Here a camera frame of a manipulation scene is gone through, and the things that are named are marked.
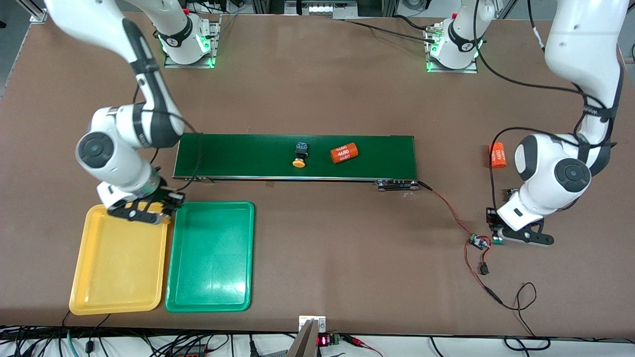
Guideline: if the orange cylinder printed 4680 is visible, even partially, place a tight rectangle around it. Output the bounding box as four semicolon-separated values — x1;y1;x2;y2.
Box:
488;142;507;169
329;142;359;165

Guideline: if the green plastic tray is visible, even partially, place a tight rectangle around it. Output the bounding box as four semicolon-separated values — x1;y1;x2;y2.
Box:
164;200;255;313

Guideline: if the green belt mini conveyor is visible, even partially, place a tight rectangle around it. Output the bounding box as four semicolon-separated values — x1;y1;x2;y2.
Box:
172;132;420;192

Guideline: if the yellow plastic tray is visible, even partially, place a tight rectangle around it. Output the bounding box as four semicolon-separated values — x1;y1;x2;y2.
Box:
68;201;170;316

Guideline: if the red clip lead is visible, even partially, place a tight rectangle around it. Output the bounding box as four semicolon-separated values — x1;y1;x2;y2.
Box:
341;333;383;357

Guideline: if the grey metal bar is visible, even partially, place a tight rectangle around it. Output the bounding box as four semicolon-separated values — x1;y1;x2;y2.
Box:
286;319;319;357

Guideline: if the white device behind table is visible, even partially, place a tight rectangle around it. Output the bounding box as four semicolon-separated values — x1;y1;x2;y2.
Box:
285;0;359;19

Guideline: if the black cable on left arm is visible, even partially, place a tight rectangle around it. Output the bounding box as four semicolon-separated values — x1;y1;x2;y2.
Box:
474;0;618;214

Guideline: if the thin black looped cable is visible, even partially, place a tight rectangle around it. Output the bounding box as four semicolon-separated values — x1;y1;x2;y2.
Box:
500;282;552;353

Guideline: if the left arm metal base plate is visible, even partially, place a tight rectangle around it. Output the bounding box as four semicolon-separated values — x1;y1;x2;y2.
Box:
424;25;479;74

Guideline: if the teal cable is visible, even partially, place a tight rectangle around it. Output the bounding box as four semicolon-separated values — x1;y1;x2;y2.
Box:
65;328;81;357

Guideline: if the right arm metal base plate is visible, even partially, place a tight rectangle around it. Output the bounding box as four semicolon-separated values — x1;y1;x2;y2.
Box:
164;14;222;69

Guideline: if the small metal mounting bracket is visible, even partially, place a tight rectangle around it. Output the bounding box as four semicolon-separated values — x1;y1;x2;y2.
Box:
298;315;327;334

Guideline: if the black cable across table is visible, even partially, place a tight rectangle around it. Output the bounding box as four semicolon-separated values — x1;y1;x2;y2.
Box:
342;19;440;43

